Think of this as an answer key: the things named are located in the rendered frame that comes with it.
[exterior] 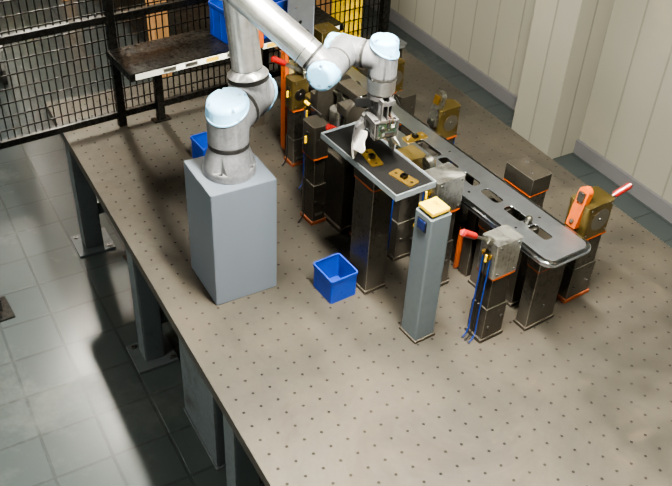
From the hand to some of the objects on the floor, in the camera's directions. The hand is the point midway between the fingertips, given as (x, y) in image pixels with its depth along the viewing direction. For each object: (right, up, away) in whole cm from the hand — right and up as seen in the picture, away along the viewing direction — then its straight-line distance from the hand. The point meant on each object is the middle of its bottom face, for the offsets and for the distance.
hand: (372, 152), depth 239 cm
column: (-45, -91, +72) cm, 125 cm away
